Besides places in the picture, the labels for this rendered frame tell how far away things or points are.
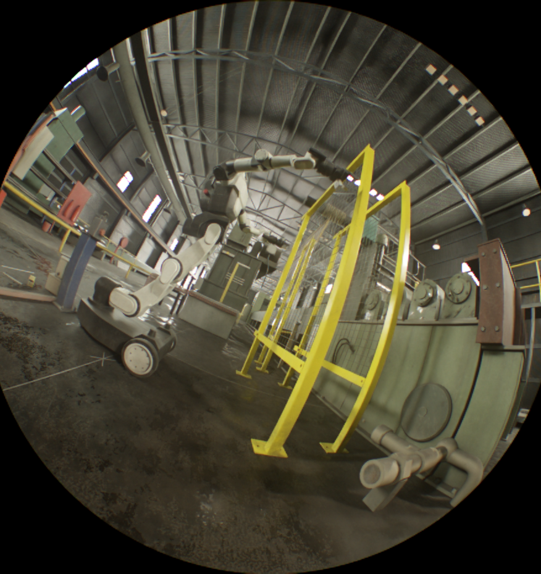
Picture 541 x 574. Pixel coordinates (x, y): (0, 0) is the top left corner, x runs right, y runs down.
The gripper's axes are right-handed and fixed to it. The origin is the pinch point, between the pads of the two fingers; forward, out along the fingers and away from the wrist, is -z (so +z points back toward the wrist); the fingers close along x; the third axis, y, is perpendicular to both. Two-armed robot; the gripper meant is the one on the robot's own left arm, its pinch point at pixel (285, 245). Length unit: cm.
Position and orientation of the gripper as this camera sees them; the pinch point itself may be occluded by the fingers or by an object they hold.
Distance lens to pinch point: 199.4
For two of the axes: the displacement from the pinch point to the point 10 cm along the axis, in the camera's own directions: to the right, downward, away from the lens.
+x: 2.3, -1.2, -9.7
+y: 3.8, -9.0, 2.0
